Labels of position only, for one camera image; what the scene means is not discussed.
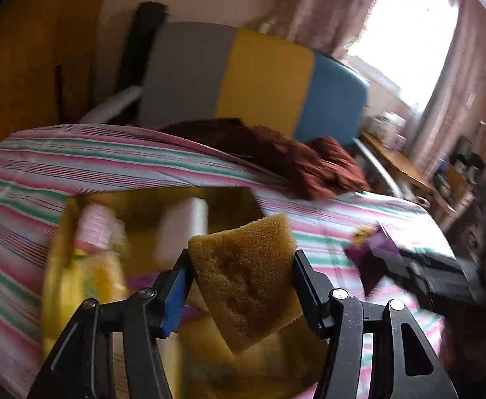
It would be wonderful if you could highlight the purple snack packet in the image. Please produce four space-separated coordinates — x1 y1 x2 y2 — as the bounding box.
345 224 399 297

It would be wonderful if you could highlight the yellow wedge sponge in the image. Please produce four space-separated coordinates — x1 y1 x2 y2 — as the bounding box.
187 213 302 354

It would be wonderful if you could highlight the yellow rice cracker bag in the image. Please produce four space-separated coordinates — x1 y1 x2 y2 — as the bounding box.
63 249 128 304

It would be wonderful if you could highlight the brown cardboard storage box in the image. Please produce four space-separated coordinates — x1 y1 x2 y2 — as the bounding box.
29 187 327 398

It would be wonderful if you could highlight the wooden side table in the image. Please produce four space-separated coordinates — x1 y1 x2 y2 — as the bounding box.
360 131 457 217

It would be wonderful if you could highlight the white product box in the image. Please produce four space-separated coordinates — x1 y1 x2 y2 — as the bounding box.
367 112 406 150

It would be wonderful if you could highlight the rust red blanket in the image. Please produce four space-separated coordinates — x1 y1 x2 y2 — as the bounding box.
160 118 370 201

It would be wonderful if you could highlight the striped bed sheet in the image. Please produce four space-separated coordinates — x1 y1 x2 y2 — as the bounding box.
0 123 456 399

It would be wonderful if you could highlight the pink curtain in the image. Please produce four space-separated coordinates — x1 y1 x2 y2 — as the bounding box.
248 0 486 174

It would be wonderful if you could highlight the tricolour armchair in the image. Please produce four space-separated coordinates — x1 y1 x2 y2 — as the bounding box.
82 2 401 197

